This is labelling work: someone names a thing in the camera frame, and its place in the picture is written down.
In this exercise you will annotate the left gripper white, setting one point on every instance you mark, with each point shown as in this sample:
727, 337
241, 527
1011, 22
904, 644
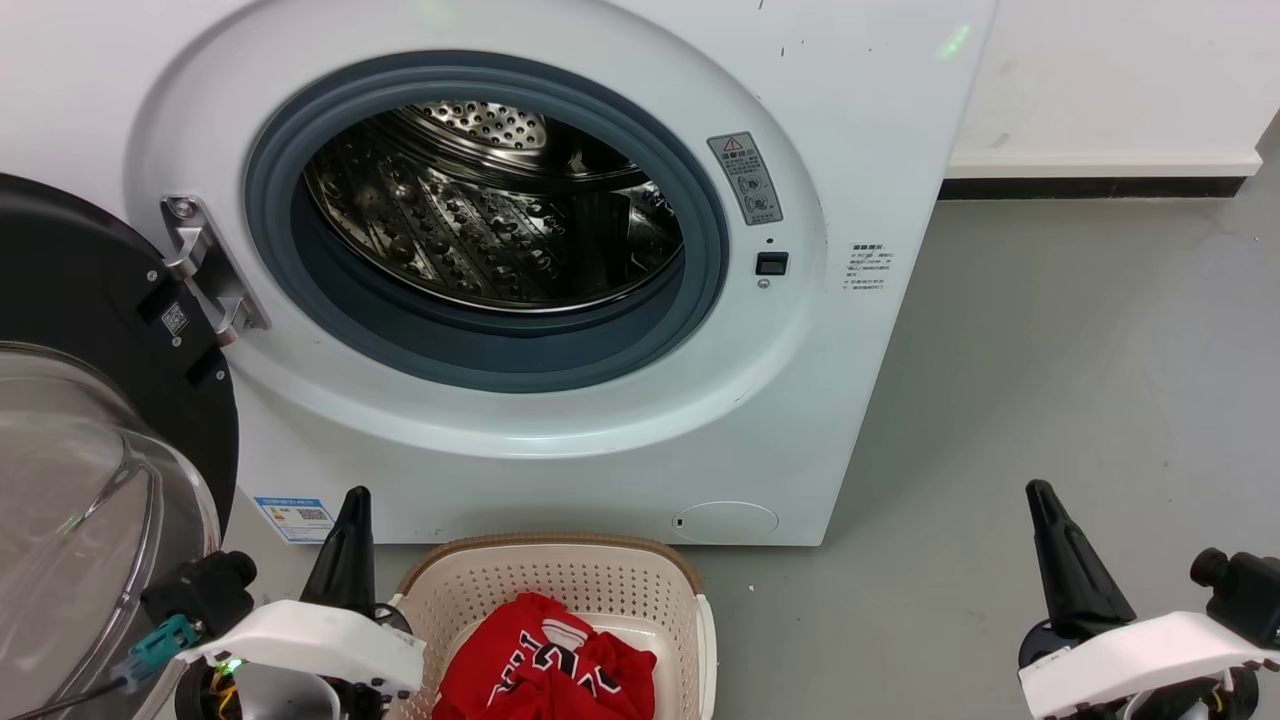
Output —
320, 635

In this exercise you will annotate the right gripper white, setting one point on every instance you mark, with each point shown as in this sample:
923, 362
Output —
1140, 655

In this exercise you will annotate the red garment with lettering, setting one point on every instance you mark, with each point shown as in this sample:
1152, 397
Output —
520, 660

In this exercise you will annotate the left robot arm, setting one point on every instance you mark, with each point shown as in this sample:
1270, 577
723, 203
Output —
260, 695

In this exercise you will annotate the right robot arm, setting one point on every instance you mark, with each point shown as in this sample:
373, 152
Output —
1180, 702

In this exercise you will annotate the beige perforated laundry basket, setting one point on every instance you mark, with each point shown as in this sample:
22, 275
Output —
560, 580

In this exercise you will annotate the silver metal door hinge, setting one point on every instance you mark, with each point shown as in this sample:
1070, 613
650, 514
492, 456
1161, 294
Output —
205, 265

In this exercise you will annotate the stainless steel washing machine drum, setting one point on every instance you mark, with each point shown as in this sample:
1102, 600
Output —
450, 220

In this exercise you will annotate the black glass washer door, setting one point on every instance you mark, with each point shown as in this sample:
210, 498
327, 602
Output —
80, 270

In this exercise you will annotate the blue white energy label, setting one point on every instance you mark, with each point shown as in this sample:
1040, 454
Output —
295, 520

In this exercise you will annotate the white front-load washing machine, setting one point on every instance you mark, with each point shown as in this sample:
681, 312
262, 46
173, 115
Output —
850, 400

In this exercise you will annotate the small QR sticker on door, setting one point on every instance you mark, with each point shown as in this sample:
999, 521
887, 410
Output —
175, 318

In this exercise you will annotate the round white filter cover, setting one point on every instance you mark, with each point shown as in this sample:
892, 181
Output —
725, 522

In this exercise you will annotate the white and black baseboard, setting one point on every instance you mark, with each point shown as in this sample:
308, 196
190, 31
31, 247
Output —
1100, 165

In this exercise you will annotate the black door latch socket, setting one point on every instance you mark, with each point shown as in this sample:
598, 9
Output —
771, 264

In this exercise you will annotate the grey triangle warning sticker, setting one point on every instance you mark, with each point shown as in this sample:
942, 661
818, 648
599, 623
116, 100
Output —
746, 180

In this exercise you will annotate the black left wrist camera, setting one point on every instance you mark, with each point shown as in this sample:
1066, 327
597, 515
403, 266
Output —
200, 595

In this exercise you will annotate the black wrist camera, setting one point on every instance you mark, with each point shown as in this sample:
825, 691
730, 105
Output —
1245, 600
200, 595

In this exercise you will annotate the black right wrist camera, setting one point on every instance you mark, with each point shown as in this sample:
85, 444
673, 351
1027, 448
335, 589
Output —
1245, 600

